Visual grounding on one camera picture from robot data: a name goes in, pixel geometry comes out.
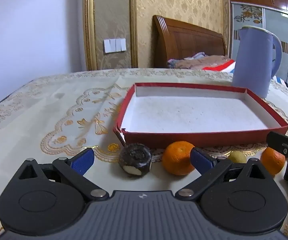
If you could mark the gold wall moulding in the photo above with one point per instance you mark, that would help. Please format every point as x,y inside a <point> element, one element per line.
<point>133,30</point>

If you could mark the small orange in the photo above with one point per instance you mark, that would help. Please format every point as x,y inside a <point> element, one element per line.
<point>271,161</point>

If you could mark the dark sugarcane piece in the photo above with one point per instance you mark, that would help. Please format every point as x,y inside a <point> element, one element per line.
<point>134,156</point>

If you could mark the brown blanket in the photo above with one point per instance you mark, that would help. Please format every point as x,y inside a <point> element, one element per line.
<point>203,62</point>

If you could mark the red white blue striped cloth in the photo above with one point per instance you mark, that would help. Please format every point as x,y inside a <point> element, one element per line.
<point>221,67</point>

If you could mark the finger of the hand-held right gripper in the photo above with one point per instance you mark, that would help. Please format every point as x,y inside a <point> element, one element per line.
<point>278,142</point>

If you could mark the grey-blue cloth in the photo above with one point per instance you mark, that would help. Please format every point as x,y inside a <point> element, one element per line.
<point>197,55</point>

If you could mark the small yellow-green fruit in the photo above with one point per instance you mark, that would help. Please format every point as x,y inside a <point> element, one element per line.
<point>236,157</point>

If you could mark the wardrobe with patterned doors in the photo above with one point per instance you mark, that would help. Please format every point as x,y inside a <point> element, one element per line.
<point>248,10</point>

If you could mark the large orange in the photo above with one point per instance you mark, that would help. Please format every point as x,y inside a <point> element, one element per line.
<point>176,157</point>

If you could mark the red cardboard box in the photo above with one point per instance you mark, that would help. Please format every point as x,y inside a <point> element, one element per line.
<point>183,110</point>

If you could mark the white light switch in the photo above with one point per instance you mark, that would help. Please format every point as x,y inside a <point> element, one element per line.
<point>115,45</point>

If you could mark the wooden bed headboard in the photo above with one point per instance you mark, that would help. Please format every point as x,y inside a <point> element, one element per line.
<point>183,42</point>

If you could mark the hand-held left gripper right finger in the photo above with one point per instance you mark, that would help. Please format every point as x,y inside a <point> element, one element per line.
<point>201,160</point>

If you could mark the blue kettle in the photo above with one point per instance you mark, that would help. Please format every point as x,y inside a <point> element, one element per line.
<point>253,62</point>

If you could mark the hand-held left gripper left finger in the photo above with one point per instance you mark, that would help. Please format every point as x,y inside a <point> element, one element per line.
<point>84,161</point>

